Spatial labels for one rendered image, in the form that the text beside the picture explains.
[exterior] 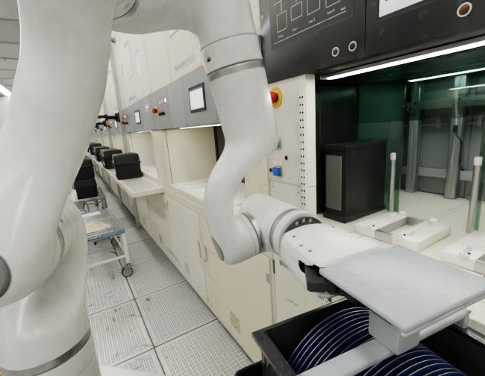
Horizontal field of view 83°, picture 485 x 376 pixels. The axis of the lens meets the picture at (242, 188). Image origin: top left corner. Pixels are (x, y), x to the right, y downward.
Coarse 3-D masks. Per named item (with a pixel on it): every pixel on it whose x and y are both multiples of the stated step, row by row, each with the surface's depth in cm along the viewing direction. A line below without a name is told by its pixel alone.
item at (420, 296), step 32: (384, 256) 31; (416, 256) 30; (352, 288) 25; (384, 288) 25; (416, 288) 25; (448, 288) 24; (480, 288) 24; (288, 320) 36; (320, 320) 38; (384, 320) 28; (416, 320) 21; (448, 320) 31; (288, 352) 37; (352, 352) 28; (384, 352) 27; (448, 352) 34; (480, 352) 31
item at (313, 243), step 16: (304, 224) 41; (320, 224) 41; (288, 240) 37; (304, 240) 36; (320, 240) 35; (336, 240) 35; (352, 240) 35; (368, 240) 35; (288, 256) 37; (304, 256) 33; (320, 256) 32; (336, 256) 32; (352, 256) 32; (304, 272) 35
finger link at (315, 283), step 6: (306, 270) 32; (312, 270) 32; (306, 276) 31; (312, 276) 31; (318, 276) 31; (306, 282) 31; (312, 282) 30; (318, 282) 29; (324, 282) 29; (312, 288) 30; (318, 288) 30; (324, 288) 29; (330, 288) 29; (336, 288) 29
